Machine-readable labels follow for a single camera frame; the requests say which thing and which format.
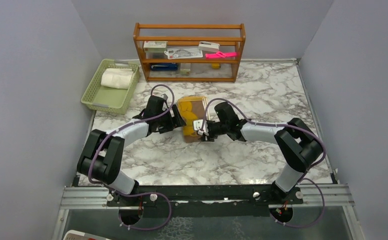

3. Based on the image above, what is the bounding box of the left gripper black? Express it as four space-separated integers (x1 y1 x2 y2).
155 104 186 134

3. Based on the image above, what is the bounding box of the brown yellow cloth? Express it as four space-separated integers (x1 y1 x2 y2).
177 96 210 143

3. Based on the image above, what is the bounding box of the white towel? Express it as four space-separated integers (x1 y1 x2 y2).
101 68 134 89

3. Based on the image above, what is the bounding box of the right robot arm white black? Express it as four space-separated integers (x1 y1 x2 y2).
193 102 325 204

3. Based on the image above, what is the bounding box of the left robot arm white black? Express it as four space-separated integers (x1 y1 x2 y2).
77 95 186 206

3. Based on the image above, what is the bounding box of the blue object lower shelf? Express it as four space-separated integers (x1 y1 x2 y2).
150 62 178 72

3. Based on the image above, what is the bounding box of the small green white box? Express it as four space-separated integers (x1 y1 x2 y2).
179 63 191 76

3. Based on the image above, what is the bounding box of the yellow object lower shelf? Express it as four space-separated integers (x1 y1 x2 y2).
211 63 221 70

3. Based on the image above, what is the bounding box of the green plastic basket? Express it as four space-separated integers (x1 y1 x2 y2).
81 58 141 115

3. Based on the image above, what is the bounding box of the wooden shelf rack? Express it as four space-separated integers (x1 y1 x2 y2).
133 23 246 83

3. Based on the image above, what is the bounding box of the ruler set package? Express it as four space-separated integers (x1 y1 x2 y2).
164 47 203 60

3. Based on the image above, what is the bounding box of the pink tool on shelf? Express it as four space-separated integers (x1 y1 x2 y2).
205 51 237 59

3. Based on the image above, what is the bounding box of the white box red label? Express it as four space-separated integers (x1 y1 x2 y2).
143 41 168 51

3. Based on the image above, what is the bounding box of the white device on shelf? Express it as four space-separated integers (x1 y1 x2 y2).
198 41 220 53

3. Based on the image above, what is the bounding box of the white red object bottom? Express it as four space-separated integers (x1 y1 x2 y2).
63 230 110 240

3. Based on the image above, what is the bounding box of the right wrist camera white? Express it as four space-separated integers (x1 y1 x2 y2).
193 119 208 136

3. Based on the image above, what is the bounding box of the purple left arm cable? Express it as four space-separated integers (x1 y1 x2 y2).
87 84 176 232

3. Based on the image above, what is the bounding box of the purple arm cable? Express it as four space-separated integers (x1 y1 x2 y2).
87 84 176 232
204 97 327 229

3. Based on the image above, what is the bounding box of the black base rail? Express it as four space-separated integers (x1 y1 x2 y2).
107 184 303 218

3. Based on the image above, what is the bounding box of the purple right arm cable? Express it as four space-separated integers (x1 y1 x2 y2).
204 97 327 229

